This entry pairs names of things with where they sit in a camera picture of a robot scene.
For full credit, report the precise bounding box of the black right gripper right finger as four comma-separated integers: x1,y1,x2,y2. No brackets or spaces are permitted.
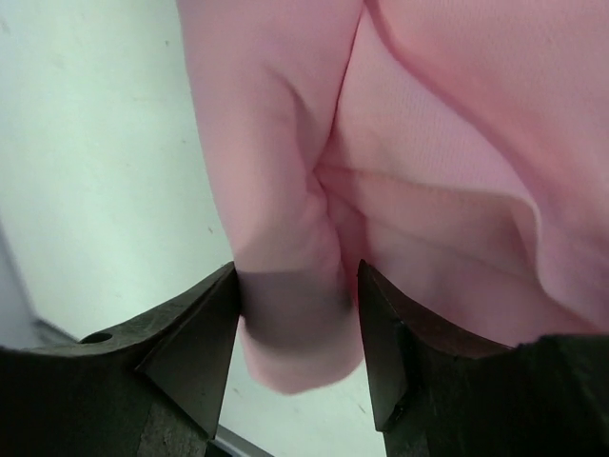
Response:
358,263,608,457

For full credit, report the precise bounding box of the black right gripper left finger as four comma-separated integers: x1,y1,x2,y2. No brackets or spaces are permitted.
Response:
1,265,238,456

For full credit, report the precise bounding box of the pink t shirt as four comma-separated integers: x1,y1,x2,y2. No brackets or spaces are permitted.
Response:
177,1,608,394

